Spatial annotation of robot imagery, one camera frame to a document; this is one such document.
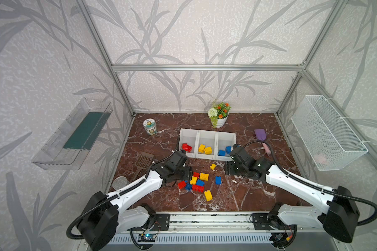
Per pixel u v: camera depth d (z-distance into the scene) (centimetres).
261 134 107
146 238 71
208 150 97
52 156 59
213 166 91
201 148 97
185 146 97
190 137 109
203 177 88
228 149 99
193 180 84
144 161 96
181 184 87
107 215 39
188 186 84
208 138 105
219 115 102
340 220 38
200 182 86
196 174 88
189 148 97
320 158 73
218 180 87
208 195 80
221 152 94
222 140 102
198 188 83
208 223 75
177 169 63
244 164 60
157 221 73
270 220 65
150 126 103
